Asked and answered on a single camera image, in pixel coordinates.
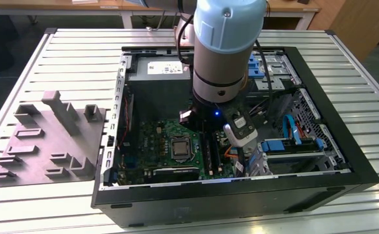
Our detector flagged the black graphics card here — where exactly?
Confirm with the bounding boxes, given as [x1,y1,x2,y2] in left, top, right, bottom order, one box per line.
[143,166,200,183]

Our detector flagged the wooden cabinet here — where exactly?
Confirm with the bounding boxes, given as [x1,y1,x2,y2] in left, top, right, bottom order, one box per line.
[312,0,379,61]

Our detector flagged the RAM stick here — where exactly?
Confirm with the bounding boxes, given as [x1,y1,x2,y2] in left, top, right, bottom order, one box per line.
[200,130,214,173]
[210,131,226,173]

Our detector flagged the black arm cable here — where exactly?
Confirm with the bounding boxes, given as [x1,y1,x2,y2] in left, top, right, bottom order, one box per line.
[254,39,276,124]

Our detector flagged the blue optical drive latch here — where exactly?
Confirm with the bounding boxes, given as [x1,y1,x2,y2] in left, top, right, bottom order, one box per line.
[247,53,266,79]

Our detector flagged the orange wires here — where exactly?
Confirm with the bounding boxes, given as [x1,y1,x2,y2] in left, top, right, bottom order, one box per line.
[224,146,242,160]

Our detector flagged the blue SATA cable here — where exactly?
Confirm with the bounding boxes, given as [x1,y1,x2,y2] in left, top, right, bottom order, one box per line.
[282,114,303,144]

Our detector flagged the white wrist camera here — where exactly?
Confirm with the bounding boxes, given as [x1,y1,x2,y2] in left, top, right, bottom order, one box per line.
[223,111,259,149]

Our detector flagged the wooden desk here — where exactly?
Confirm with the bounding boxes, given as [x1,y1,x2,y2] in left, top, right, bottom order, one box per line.
[0,0,322,31]

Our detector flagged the silver CPU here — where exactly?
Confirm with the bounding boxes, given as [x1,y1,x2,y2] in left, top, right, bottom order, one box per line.
[172,141,192,156]

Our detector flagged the grey power supply unit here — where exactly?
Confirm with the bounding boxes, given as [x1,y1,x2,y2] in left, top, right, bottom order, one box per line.
[126,56,195,120]

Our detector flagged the black open PC case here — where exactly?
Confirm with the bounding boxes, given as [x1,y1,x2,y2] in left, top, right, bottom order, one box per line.
[91,45,379,229]

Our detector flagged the hard disk in blue carrier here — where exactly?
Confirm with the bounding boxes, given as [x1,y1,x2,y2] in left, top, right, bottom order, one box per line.
[260,137,326,154]

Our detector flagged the black base cable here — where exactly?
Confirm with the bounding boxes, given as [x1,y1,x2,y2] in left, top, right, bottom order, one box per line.
[146,0,166,32]

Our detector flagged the metal drive cage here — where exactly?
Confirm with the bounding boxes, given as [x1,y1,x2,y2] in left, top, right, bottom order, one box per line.
[246,52,303,105]

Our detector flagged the green motherboard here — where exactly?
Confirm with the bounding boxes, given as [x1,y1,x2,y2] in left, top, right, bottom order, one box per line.
[111,117,242,183]

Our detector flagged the grey parts rack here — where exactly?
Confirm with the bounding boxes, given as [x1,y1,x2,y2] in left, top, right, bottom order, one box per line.
[0,90,112,190]

